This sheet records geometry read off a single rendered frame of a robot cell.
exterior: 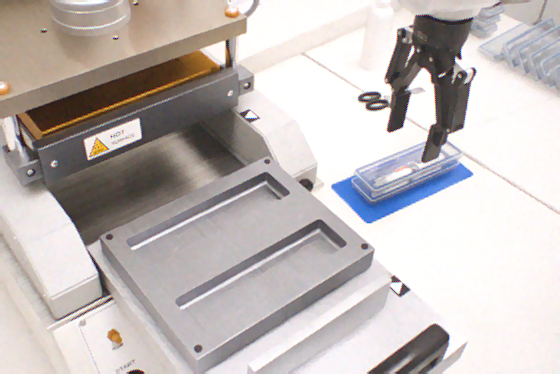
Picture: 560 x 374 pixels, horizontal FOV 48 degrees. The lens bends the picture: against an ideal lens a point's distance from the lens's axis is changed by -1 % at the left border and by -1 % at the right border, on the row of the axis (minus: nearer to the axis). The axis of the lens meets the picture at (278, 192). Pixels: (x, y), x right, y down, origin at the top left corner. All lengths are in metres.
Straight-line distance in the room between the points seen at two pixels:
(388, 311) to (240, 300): 0.13
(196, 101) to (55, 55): 0.15
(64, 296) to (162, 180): 0.20
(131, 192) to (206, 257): 0.19
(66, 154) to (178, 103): 0.13
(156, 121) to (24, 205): 0.15
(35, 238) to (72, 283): 0.05
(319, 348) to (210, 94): 0.30
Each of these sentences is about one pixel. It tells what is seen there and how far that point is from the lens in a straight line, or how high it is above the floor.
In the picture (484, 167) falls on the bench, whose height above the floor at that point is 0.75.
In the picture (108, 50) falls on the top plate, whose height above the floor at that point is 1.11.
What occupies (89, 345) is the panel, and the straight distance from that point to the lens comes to 0.66.
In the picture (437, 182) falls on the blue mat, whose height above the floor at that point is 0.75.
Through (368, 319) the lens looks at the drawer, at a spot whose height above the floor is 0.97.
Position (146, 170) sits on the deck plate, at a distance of 0.77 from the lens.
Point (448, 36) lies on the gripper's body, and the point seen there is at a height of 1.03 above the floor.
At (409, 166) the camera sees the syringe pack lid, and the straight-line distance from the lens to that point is 1.02.
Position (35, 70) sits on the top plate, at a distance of 0.63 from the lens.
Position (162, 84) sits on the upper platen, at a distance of 0.68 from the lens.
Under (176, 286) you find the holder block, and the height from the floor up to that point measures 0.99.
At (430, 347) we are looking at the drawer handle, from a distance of 0.53.
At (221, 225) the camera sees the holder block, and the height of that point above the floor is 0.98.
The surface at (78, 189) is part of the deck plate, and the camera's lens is 0.76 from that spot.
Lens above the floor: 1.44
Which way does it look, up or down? 44 degrees down
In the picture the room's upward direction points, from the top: 4 degrees clockwise
